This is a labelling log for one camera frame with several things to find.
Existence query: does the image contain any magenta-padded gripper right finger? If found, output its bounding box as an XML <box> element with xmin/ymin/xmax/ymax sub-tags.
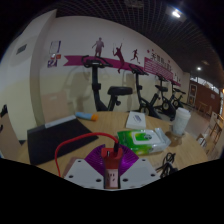
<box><xmin>118</xmin><ymin>144</ymin><xmax>161</xmax><ymax>190</ymax></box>

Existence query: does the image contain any green wet wipes pack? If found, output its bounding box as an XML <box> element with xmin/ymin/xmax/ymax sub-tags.
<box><xmin>117</xmin><ymin>128</ymin><xmax>172</xmax><ymax>156</ymax></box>

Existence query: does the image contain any black exercise bike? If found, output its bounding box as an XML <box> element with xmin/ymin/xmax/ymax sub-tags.
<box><xmin>129</xmin><ymin>63</ymin><xmax>161</xmax><ymax>118</ymax></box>
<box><xmin>81</xmin><ymin>54</ymin><xmax>134</xmax><ymax>113</ymax></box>
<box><xmin>154</xmin><ymin>73</ymin><xmax>178</xmax><ymax>121</ymax></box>
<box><xmin>169</xmin><ymin>79</ymin><xmax>188</xmax><ymax>109</ymax></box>

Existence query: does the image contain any black cable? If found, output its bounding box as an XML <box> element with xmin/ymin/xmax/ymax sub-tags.
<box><xmin>156</xmin><ymin>152</ymin><xmax>178</xmax><ymax>174</ymax></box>

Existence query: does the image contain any blue and orange tube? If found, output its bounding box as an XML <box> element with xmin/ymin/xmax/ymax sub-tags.
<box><xmin>74</xmin><ymin>111</ymin><xmax>100</xmax><ymax>122</ymax></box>

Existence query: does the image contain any black laptop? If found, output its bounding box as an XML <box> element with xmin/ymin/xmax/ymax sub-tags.
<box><xmin>27</xmin><ymin>114</ymin><xmax>99</xmax><ymax>166</ymax></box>

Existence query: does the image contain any red charger block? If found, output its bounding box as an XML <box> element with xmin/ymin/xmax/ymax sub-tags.
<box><xmin>100</xmin><ymin>147</ymin><xmax>124</xmax><ymax>170</ymax></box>

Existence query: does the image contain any white tissue packet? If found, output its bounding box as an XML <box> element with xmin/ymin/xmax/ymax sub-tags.
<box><xmin>125</xmin><ymin>111</ymin><xmax>148</xmax><ymax>130</ymax></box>

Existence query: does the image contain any white paper cup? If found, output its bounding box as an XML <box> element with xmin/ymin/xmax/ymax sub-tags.
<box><xmin>171</xmin><ymin>107</ymin><xmax>192</xmax><ymax>136</ymax></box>

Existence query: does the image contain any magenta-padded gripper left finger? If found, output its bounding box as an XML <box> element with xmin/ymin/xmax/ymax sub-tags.
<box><xmin>63</xmin><ymin>144</ymin><xmax>107</xmax><ymax>189</ymax></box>

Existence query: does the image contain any red charging cable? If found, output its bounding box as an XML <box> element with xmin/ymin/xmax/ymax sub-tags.
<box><xmin>54</xmin><ymin>132</ymin><xmax>120</xmax><ymax>178</ymax></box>

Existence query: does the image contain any wall poster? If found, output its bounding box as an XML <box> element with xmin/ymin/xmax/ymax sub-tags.
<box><xmin>47</xmin><ymin>40</ymin><xmax>62</xmax><ymax>68</ymax></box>

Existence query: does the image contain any light wooden chair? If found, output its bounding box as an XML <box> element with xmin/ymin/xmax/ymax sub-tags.
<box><xmin>0</xmin><ymin>103</ymin><xmax>23</xmax><ymax>159</ymax></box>
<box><xmin>41</xmin><ymin>91</ymin><xmax>73</xmax><ymax>124</ymax></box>

